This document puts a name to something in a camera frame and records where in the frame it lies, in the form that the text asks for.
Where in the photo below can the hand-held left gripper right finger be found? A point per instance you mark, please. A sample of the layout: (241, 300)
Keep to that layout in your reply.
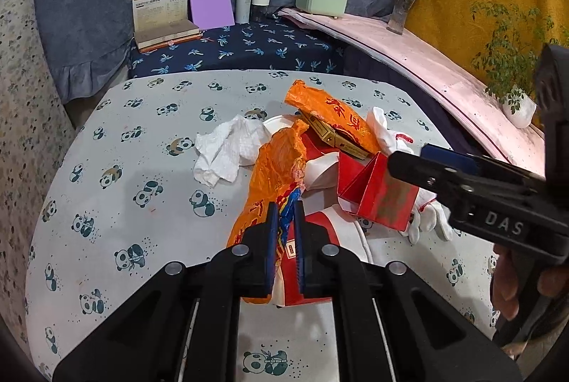
(301, 248)

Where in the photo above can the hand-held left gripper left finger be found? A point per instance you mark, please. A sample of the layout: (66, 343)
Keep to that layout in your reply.
(272, 248)

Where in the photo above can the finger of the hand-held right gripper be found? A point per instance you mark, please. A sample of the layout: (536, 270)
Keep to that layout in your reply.
(418, 171)
(446, 155)

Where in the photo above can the red paper box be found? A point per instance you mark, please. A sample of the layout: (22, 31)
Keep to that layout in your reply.
(382, 195)

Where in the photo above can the red white paper bucket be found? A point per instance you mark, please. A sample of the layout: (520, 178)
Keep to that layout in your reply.
(351, 240)

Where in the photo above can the orange plastic bag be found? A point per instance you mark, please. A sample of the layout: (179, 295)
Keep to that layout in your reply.
(275, 169)
(333, 106)

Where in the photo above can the person's right hand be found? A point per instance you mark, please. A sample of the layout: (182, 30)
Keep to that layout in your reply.
(506, 284)

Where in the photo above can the white glove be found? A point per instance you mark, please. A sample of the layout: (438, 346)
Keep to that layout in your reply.
(426, 220)

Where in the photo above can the crushed red white paper cup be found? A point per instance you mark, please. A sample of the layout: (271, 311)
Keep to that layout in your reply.
(322, 171)

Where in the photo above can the green plant in white pot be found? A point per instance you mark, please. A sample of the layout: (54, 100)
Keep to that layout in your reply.
(518, 106)

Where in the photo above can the gold cigarette box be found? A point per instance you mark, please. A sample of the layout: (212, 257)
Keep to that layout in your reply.
(331, 135)

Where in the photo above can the pink cloth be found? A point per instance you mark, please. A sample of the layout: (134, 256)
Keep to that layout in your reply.
(422, 57)

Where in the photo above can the white crumpled tissue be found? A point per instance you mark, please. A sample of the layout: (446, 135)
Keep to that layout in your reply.
(226, 151)

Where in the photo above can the panda print tablecloth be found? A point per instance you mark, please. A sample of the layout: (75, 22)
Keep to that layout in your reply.
(133, 151)

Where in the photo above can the green tissue box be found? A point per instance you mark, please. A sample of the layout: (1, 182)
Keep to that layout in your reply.
(322, 2)

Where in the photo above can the dark blue leaf print cloth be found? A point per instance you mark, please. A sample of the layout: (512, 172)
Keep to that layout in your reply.
(266, 44)

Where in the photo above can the slim white bottle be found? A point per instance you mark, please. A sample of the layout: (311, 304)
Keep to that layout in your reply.
(242, 2)

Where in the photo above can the purple board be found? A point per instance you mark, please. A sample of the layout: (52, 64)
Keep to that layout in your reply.
(210, 2)

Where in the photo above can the open tan cardboard box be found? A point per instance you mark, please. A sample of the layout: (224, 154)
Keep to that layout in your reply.
(160, 11)

